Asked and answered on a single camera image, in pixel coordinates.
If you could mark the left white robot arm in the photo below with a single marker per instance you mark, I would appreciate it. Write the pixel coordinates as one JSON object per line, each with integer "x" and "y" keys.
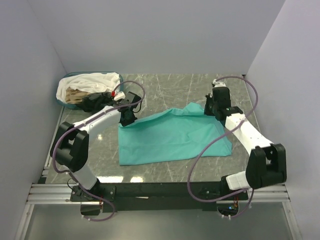
{"x": 71, "y": 144}

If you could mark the teal t shirt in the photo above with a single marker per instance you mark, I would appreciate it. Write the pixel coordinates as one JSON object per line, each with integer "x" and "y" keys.
{"x": 172, "y": 135}

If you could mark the black t shirt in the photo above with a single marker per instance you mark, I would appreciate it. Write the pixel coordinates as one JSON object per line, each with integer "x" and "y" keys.
{"x": 95, "y": 102}

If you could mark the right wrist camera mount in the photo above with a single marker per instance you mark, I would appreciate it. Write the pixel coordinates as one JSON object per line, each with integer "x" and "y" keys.
{"x": 216, "y": 84}

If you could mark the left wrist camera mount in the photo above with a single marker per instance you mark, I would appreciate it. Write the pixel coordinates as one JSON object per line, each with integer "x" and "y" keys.
{"x": 118, "y": 96}

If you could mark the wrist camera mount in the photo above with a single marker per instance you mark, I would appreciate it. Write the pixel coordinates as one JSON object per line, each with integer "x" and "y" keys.
{"x": 216, "y": 84}
{"x": 118, "y": 96}

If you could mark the black base beam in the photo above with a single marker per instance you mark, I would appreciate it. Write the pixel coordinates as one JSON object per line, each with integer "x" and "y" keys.
{"x": 143, "y": 196}

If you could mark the white t shirt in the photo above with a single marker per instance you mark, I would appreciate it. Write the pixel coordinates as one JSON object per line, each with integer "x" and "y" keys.
{"x": 87, "y": 82}

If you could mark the tan t shirt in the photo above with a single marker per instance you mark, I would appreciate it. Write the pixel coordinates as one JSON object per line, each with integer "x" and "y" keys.
{"x": 75, "y": 96}

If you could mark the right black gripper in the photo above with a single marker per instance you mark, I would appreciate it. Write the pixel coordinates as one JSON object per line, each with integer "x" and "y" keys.
{"x": 209, "y": 99}

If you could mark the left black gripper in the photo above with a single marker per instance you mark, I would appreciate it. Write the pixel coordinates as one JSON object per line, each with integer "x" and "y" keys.
{"x": 125, "y": 123}

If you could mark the aluminium frame rail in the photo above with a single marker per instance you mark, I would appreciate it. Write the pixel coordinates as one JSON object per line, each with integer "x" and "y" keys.
{"x": 41, "y": 194}

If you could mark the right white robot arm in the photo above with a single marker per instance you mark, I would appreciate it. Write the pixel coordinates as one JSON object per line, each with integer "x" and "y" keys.
{"x": 267, "y": 164}

